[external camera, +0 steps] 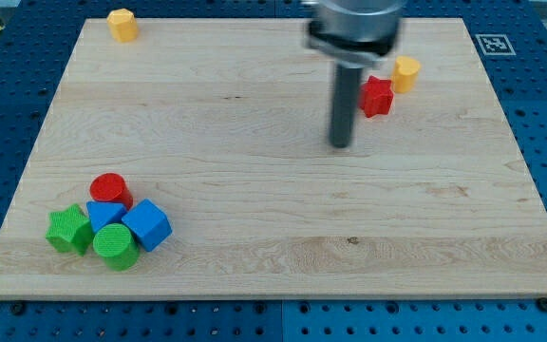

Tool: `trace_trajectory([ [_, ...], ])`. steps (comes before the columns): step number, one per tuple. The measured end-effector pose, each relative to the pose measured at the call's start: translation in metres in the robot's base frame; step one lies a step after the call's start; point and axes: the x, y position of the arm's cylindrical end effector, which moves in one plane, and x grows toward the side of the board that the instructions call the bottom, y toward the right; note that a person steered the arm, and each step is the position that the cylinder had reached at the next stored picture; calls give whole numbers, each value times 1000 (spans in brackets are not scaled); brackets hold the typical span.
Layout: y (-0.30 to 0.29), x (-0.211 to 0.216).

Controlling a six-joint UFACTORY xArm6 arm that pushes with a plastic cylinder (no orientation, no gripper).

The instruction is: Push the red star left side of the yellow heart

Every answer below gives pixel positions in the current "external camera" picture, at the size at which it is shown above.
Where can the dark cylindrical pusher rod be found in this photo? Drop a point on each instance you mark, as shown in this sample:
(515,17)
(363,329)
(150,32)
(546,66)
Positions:
(346,92)

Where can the red star block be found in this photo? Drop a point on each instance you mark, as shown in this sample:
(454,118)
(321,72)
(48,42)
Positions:
(376,97)

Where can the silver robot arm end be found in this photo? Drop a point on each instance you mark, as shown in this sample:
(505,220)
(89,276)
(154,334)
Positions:
(355,33)

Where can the yellow heart block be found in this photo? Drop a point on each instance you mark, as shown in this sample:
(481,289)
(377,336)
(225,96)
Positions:
(405,73)

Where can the green star block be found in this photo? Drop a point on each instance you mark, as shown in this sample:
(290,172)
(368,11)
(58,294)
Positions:
(69,230)

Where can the wooden board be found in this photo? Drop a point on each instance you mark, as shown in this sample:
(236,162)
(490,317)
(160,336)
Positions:
(223,124)

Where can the blue cube block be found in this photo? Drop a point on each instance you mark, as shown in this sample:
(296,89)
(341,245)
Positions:
(149,224)

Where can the red cylinder block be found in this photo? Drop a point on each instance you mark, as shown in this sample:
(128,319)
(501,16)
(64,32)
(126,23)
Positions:
(111,187)

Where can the green cylinder block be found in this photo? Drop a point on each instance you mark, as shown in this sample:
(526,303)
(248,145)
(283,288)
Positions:
(115,244)

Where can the blue triangle block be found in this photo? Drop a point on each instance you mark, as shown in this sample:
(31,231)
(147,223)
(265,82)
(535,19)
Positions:
(104,213)

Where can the yellow hexagon block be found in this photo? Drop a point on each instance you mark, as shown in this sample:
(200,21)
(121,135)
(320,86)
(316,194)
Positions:
(122,25)

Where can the white fiducial marker tag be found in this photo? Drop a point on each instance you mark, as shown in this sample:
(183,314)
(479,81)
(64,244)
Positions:
(493,44)

